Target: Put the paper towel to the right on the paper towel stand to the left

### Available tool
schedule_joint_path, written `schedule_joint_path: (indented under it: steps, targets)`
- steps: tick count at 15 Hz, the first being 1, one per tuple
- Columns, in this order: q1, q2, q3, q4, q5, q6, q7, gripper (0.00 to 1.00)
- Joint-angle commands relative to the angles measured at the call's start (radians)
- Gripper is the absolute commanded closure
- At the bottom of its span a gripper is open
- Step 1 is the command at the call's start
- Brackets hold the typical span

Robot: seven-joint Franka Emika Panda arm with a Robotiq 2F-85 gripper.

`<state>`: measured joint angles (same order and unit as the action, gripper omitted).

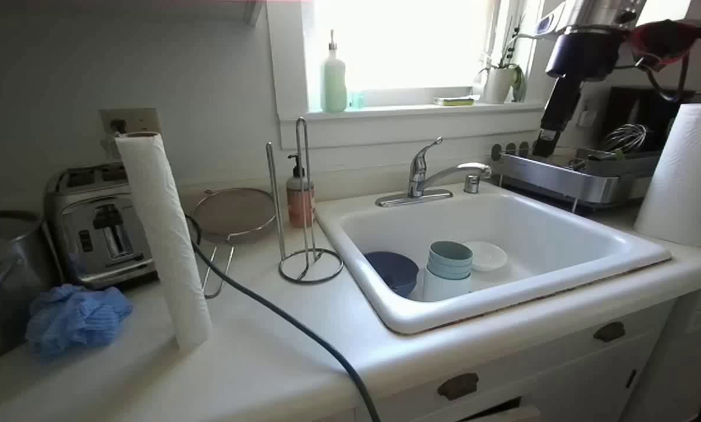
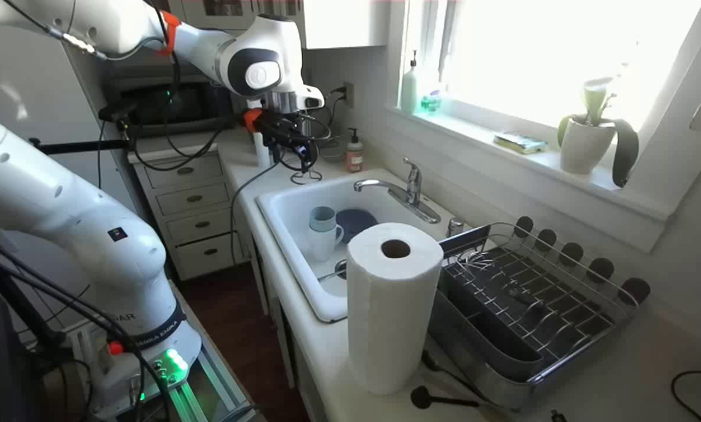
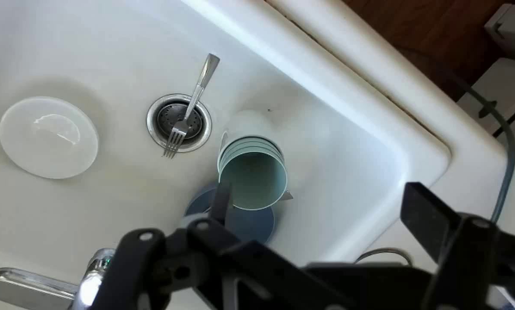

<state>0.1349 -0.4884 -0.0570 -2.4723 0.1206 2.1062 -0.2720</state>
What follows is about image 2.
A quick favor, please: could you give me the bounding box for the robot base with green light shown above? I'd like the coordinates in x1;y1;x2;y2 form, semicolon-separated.
66;312;265;422

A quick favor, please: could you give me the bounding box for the black measuring spoon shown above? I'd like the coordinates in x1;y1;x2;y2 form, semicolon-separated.
408;385;484;412
420;349;464;386

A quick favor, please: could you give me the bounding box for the black microwave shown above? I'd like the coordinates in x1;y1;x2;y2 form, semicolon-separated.
101;72;241;138

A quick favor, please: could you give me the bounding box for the white mug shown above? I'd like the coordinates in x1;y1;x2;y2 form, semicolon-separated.
305;223;347;264

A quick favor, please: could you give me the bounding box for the white wall cabinet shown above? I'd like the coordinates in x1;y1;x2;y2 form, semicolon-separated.
301;0;391;51

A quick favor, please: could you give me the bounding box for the metal dish rack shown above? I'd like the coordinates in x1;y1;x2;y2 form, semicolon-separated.
422;213;654;412

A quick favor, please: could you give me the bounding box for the white drawer cabinet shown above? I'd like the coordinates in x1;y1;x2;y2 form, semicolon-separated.
127;138;251;281

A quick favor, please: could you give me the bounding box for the white kitchen sink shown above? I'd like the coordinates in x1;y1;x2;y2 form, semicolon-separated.
254;168;476;325

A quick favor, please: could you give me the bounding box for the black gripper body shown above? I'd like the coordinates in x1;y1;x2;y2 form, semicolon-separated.
254;108;322;156

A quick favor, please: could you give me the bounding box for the green sponge on sill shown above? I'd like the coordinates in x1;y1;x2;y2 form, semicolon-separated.
491;131;547;156

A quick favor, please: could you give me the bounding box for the white sink base cabinet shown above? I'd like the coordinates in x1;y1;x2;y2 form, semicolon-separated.
239;225;345;422

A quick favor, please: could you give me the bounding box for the pale green soap bottle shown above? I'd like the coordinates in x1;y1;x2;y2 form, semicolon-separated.
398;49;422;115

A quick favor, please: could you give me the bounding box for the teal glass item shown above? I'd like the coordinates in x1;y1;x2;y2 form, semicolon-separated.
418;82;445;117

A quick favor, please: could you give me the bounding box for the pink soap pump bottle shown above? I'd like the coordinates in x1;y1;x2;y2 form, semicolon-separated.
343;126;367;176

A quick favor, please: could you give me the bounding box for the blue bowl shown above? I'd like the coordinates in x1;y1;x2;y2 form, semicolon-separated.
333;206;380;245

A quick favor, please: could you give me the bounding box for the wall power outlet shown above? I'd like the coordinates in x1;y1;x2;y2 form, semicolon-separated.
333;79;357;108

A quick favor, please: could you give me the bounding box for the teal cup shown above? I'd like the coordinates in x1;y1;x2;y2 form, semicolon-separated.
307;204;338;233

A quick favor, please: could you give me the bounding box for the plant in white pot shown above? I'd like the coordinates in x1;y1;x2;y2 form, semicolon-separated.
557;74;643;190

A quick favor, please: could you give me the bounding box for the metal wire paper towel stand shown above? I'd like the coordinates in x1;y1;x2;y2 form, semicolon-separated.
288;164;326;186

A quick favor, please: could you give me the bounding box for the thin nearly empty towel roll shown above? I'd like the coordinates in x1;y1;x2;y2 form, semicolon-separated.
251;129;274;168

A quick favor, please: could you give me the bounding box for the white paper towel roll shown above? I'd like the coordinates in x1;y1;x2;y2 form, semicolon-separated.
345;219;445;395

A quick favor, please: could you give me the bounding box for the black power cable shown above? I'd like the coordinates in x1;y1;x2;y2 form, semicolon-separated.
228;158;288;267

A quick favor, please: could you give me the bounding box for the chrome sink faucet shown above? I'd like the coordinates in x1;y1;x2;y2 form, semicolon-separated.
352;156;444;228

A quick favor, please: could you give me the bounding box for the white framed window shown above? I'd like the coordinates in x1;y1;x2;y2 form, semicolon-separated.
388;0;701;225

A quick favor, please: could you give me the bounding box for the black cable loop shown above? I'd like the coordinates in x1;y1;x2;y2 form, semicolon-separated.
668;367;701;422

